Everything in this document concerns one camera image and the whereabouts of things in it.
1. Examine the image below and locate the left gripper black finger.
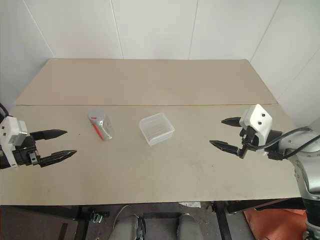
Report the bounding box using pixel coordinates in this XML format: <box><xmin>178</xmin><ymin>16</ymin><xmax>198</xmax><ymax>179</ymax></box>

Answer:
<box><xmin>38</xmin><ymin>149</ymin><xmax>78</xmax><ymax>169</ymax></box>
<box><xmin>29</xmin><ymin>129</ymin><xmax>68</xmax><ymax>141</ymax></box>

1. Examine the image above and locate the metal caster wheel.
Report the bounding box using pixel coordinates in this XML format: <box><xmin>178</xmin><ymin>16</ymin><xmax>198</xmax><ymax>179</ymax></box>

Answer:
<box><xmin>90</xmin><ymin>210</ymin><xmax>111</xmax><ymax>224</ymax></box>

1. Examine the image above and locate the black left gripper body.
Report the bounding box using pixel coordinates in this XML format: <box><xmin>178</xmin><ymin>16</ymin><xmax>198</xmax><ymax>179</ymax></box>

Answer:
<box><xmin>11</xmin><ymin>134</ymin><xmax>42</xmax><ymax>168</ymax></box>

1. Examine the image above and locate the grey rounded robot leg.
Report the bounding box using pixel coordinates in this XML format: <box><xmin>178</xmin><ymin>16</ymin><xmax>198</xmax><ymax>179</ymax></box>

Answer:
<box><xmin>112</xmin><ymin>212</ymin><xmax>146</xmax><ymax>240</ymax></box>
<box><xmin>174</xmin><ymin>212</ymin><xmax>201</xmax><ymax>240</ymax></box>

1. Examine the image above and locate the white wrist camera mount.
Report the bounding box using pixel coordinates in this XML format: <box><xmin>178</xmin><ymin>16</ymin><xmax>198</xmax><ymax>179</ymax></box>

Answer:
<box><xmin>0</xmin><ymin>115</ymin><xmax>29</xmax><ymax>171</ymax></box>
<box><xmin>238</xmin><ymin>103</ymin><xmax>273</xmax><ymax>157</ymax></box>

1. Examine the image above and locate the clear plastic square container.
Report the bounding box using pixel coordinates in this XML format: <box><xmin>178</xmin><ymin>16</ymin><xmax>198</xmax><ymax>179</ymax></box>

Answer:
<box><xmin>138</xmin><ymin>112</ymin><xmax>176</xmax><ymax>147</ymax></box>

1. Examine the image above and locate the black metal table frame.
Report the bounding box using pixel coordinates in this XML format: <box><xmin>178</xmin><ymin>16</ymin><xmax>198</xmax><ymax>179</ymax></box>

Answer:
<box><xmin>0</xmin><ymin>197</ymin><xmax>307</xmax><ymax>240</ymax></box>

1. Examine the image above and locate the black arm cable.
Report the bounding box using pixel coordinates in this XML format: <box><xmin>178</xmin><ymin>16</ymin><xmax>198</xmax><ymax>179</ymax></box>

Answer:
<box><xmin>246</xmin><ymin>126</ymin><xmax>320</xmax><ymax>152</ymax></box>
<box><xmin>0</xmin><ymin>101</ymin><xmax>9</xmax><ymax>120</ymax></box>

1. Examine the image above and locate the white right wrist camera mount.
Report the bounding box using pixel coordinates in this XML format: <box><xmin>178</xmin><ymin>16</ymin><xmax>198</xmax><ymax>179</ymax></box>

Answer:
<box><xmin>238</xmin><ymin>103</ymin><xmax>273</xmax><ymax>157</ymax></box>

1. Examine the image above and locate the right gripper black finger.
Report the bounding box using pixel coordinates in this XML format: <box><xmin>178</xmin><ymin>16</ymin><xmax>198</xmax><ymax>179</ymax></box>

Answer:
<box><xmin>220</xmin><ymin>116</ymin><xmax>242</xmax><ymax>129</ymax></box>
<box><xmin>209</xmin><ymin>140</ymin><xmax>245</xmax><ymax>156</ymax></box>

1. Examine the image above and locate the crumpled white paper scrap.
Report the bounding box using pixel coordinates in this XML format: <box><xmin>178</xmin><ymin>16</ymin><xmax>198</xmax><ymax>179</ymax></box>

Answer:
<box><xmin>178</xmin><ymin>200</ymin><xmax>202</xmax><ymax>209</ymax></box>

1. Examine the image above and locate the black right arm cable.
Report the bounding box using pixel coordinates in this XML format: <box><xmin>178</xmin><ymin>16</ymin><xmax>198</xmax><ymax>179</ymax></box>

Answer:
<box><xmin>246</xmin><ymin>126</ymin><xmax>320</xmax><ymax>152</ymax></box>

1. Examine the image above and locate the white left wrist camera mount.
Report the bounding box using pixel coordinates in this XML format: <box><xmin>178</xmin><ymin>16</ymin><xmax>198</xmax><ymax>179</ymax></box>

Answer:
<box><xmin>0</xmin><ymin>115</ymin><xmax>29</xmax><ymax>171</ymax></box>

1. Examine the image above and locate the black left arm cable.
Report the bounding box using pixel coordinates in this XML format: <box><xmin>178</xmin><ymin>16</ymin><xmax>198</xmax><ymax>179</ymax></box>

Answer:
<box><xmin>0</xmin><ymin>101</ymin><xmax>9</xmax><ymax>120</ymax></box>

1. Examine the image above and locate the orange sheet on floor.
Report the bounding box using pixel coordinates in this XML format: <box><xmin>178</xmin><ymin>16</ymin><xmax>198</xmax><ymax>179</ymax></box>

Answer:
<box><xmin>242</xmin><ymin>207</ymin><xmax>309</xmax><ymax>240</ymax></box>

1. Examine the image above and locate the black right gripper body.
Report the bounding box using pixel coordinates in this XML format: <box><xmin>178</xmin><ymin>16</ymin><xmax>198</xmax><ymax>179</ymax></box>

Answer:
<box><xmin>238</xmin><ymin>126</ymin><xmax>259</xmax><ymax>160</ymax></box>

